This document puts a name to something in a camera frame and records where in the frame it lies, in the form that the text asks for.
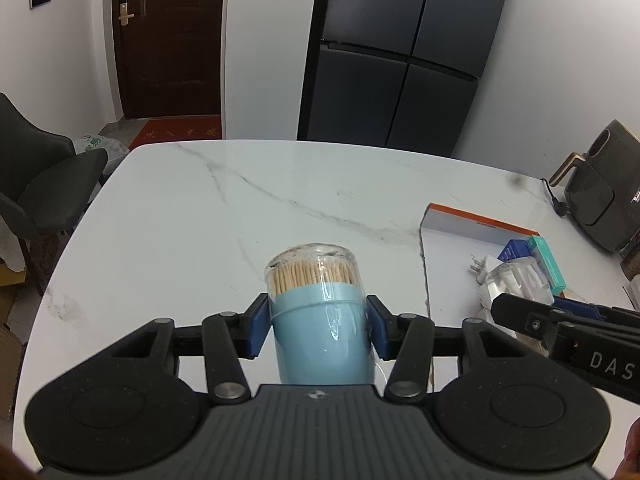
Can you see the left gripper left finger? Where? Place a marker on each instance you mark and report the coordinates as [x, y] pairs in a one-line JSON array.
[[227, 339]]

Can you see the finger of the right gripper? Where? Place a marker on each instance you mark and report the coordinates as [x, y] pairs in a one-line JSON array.
[[612, 315]]

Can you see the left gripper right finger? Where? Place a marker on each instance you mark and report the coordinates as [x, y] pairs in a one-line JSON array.
[[407, 340]]

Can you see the light blue toothpick jar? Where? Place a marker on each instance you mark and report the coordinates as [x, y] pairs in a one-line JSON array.
[[319, 316]]

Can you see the white plug-in repellent device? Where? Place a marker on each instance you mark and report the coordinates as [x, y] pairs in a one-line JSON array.
[[521, 277]]

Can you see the white charger cube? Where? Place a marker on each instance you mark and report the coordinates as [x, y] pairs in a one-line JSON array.
[[482, 268]]

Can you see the person's right hand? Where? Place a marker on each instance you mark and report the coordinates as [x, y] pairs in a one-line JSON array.
[[629, 467]]

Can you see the brown patterned packet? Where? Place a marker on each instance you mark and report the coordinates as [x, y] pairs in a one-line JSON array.
[[630, 254]]

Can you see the teal paper box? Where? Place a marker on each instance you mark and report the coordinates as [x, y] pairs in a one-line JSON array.
[[542, 253]]

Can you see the orange-rimmed white tray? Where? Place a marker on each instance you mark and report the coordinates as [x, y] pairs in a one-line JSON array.
[[450, 239]]

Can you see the dark air fryer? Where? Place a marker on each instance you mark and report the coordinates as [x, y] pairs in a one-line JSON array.
[[602, 195]]

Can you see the red doormat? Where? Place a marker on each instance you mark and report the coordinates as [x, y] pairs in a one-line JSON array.
[[178, 129]]

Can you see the white plastic bag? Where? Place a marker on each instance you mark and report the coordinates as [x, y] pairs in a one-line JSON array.
[[116, 151]]

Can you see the black chair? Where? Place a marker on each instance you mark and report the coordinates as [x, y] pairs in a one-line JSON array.
[[45, 185]]

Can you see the black refrigerator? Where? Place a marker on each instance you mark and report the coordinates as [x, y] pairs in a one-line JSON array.
[[398, 74]]

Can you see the dark brown door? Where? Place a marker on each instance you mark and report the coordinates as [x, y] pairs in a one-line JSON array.
[[168, 58]]

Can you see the gold door handle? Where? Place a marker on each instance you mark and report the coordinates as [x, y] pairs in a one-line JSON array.
[[124, 14]]

